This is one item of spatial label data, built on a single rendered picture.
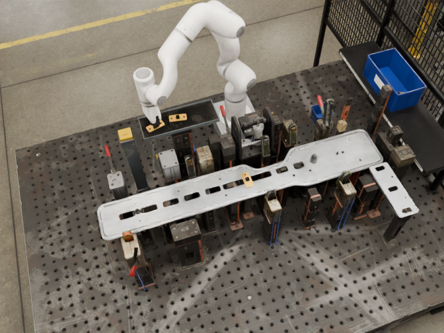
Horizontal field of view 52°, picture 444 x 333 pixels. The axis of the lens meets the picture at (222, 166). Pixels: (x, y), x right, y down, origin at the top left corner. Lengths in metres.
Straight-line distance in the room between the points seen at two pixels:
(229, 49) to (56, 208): 1.25
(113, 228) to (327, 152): 1.08
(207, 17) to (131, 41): 2.57
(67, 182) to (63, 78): 1.77
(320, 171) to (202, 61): 2.21
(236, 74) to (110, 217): 0.92
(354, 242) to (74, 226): 1.44
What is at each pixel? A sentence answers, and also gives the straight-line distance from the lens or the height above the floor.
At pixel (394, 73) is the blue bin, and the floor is 1.04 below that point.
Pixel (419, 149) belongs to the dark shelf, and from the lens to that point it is 2.38.
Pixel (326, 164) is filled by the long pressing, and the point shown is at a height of 1.00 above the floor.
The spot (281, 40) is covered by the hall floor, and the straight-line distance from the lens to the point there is 4.36.
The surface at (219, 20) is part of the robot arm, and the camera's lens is 1.98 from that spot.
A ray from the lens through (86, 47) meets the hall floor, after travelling 4.52.
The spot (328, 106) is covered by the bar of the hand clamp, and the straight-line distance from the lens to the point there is 2.23.
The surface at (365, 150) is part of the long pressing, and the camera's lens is 2.33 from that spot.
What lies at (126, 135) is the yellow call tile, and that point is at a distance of 2.17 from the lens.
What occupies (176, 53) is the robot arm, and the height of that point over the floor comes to 1.54.
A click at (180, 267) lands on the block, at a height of 0.70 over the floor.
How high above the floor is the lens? 2.82
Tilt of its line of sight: 56 degrees down
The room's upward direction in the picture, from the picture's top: 3 degrees counter-clockwise
